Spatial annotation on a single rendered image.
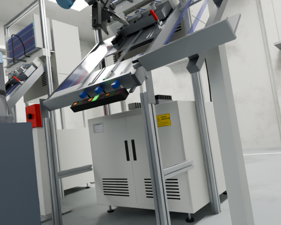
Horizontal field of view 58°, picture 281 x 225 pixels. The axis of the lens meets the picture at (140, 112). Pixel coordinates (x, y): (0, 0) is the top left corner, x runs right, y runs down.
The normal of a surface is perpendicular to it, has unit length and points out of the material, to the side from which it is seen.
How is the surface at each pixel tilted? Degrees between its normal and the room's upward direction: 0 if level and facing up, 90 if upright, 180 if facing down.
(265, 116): 90
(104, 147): 90
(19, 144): 90
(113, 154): 90
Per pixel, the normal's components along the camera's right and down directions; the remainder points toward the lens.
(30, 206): 0.76, -0.15
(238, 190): -0.69, 0.03
